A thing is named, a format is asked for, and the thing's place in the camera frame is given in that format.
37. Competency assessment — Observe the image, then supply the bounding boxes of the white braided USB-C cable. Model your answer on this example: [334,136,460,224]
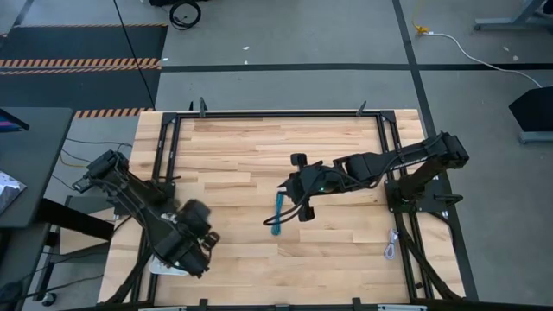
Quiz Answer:
[383,227,400,261]

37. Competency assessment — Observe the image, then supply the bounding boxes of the yellow floor cable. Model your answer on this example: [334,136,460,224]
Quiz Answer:
[410,0,431,35]

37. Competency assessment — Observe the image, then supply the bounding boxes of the black aluminium table frame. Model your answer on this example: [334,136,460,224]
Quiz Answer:
[101,98,479,311]

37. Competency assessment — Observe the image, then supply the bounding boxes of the black hazard striped mat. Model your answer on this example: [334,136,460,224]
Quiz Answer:
[0,23,168,120]

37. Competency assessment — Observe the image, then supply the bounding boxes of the black desk leg frame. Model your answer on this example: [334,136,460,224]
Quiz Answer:
[32,197,116,303]

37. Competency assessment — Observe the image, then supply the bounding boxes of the black monitor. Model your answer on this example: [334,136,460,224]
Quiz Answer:
[0,107,30,133]

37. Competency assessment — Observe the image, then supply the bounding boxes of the white floor cable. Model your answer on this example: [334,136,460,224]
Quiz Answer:
[425,30,543,89]

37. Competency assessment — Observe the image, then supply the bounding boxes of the thin black floor cable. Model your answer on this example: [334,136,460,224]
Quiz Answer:
[111,0,156,111]

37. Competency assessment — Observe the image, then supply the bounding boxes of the coiled black floor cable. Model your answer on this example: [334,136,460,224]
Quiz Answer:
[168,0,203,31]

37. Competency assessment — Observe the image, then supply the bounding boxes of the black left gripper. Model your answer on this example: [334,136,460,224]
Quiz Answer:
[150,224,221,278]

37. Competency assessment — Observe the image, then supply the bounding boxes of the dark grey desk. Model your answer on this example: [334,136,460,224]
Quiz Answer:
[0,106,74,229]

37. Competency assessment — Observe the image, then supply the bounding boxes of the grey metal table leg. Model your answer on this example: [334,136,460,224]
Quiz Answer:
[473,0,553,32]

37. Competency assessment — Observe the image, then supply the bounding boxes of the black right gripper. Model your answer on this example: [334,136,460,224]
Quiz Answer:
[279,152,347,223]

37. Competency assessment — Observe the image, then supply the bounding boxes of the thin black wire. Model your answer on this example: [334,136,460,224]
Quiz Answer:
[64,136,134,150]

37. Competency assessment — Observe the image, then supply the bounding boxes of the teal braided USB-C cable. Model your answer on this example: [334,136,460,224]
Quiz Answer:
[270,191,286,237]

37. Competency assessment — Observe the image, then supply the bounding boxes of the black angled floor stand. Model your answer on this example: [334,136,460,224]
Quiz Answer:
[508,86,553,144]

